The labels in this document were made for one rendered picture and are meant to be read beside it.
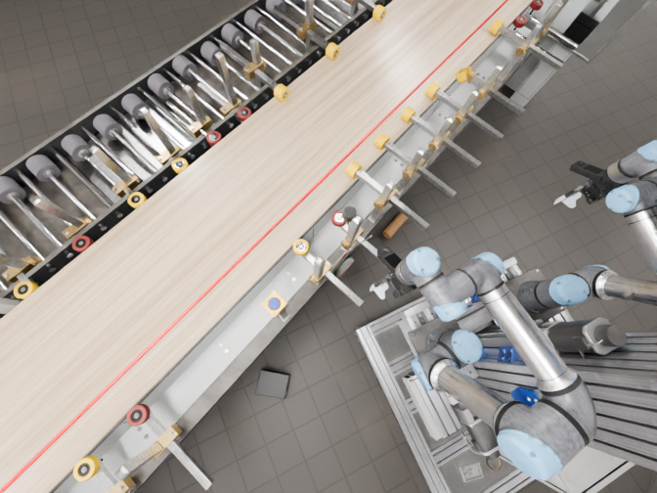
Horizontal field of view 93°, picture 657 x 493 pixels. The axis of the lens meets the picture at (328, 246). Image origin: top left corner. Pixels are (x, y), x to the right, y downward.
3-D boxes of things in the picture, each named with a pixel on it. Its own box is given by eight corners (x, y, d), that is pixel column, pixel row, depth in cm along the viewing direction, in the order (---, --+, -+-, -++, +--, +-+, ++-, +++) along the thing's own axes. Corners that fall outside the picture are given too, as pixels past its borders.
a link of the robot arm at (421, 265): (425, 283, 75) (405, 253, 77) (411, 291, 85) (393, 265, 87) (450, 266, 76) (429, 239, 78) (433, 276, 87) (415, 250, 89)
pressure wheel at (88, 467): (87, 460, 132) (67, 470, 121) (105, 444, 134) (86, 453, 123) (98, 475, 130) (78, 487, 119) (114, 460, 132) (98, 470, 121)
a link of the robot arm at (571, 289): (530, 285, 133) (554, 278, 120) (556, 275, 135) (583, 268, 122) (545, 312, 129) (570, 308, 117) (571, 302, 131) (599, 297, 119)
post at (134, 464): (183, 433, 149) (127, 472, 103) (177, 440, 148) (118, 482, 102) (178, 428, 150) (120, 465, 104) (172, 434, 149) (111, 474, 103)
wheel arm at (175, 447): (214, 479, 131) (211, 483, 127) (208, 486, 130) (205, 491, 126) (147, 405, 137) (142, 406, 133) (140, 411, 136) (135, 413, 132)
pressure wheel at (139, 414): (138, 421, 137) (123, 426, 126) (141, 400, 140) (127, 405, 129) (156, 420, 138) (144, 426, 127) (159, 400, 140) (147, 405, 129)
